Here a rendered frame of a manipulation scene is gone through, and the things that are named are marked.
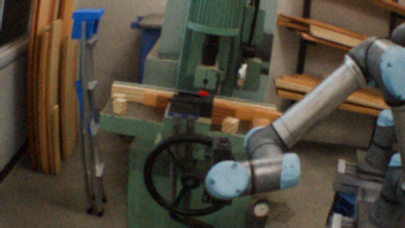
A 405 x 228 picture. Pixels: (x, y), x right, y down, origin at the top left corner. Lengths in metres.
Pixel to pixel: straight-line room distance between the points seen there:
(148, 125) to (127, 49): 2.48
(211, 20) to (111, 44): 2.55
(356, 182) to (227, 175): 0.98
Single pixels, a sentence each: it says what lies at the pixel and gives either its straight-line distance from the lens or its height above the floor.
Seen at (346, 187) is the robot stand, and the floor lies 0.71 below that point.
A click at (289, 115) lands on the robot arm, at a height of 1.14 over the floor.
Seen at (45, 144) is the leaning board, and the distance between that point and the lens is 2.92.
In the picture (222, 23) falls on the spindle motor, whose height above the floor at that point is 1.24.
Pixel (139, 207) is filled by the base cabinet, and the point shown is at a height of 0.56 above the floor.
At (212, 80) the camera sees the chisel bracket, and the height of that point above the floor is 1.03.
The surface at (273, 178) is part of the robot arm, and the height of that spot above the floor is 1.06.
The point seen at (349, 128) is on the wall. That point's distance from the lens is 4.35.
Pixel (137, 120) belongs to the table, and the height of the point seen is 0.90.
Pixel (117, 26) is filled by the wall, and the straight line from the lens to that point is 4.01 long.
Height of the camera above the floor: 1.46
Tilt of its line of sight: 19 degrees down
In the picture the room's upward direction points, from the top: 9 degrees clockwise
